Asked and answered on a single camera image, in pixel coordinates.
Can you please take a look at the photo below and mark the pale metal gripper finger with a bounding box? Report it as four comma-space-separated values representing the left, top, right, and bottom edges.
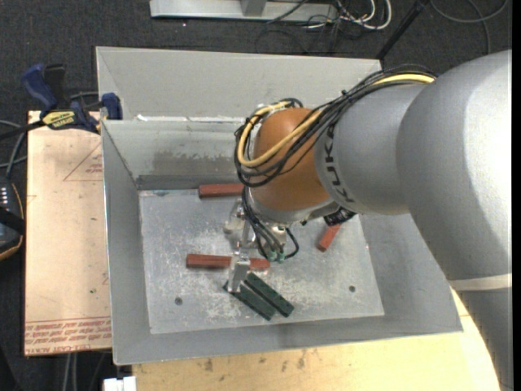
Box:
234, 259, 251, 293
225, 259, 241, 293

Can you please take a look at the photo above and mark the red-brown flat block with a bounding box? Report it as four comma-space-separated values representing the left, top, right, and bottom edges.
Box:
317, 222, 343, 253
198, 182, 246, 200
186, 253, 271, 271

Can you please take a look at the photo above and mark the dark green flat block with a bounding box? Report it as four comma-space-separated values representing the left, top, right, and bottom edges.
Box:
245, 271, 296, 319
223, 280, 278, 323

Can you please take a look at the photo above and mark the grey metal bin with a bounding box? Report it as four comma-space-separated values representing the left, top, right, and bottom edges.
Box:
95, 46, 464, 367

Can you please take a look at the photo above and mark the brown cardboard board red print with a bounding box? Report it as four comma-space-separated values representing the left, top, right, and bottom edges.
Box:
24, 110, 113, 357

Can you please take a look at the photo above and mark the black cylinder on white bracket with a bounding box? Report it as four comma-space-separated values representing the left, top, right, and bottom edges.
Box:
322, 208, 356, 228

